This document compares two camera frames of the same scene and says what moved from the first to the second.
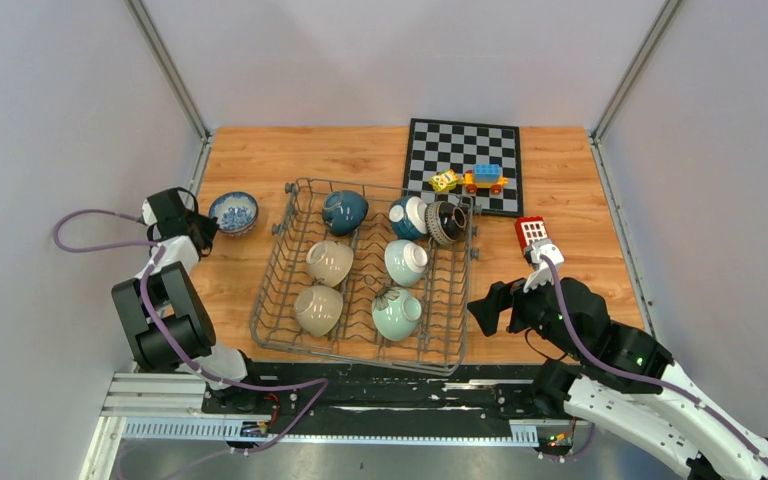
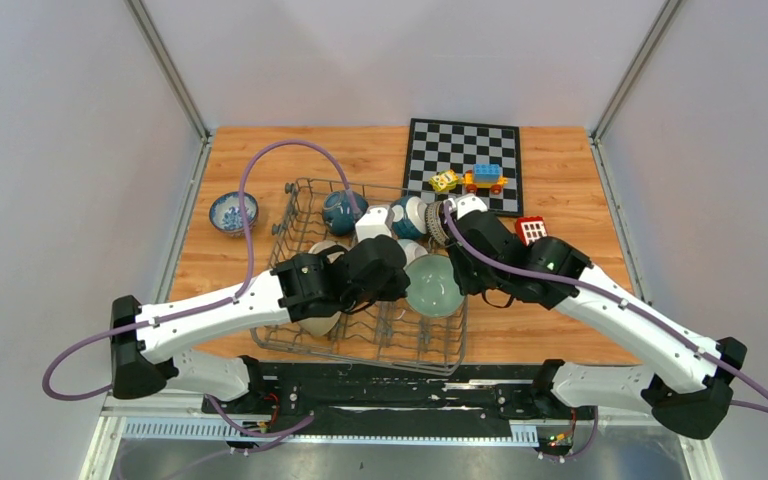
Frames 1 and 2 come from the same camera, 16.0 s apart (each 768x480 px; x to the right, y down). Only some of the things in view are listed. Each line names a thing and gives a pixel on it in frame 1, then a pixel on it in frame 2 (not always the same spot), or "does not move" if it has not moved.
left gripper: x=209 y=229 → x=396 y=288
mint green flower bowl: x=396 y=313 → x=432 y=288
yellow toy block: x=443 y=181 does not move
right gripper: x=499 y=296 → x=467 y=284
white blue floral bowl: x=236 y=212 does not move
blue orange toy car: x=484 y=176 does not move
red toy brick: x=532 y=229 does not move
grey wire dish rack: x=369 y=275 does not move
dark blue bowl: x=344 y=211 does not move
